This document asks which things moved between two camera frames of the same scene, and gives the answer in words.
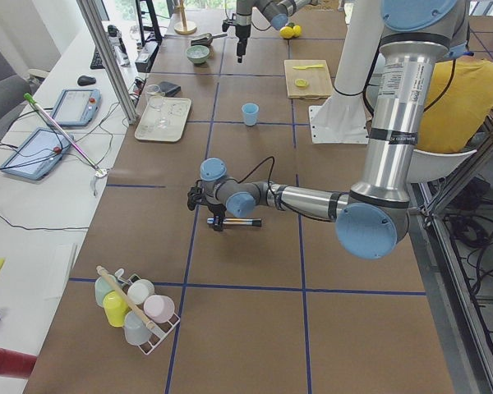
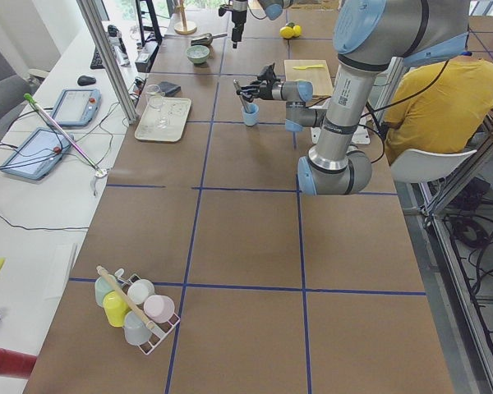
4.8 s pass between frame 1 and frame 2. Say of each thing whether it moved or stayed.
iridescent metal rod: stayed
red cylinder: stayed
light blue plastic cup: stayed
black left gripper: moved
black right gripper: moved
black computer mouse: stayed
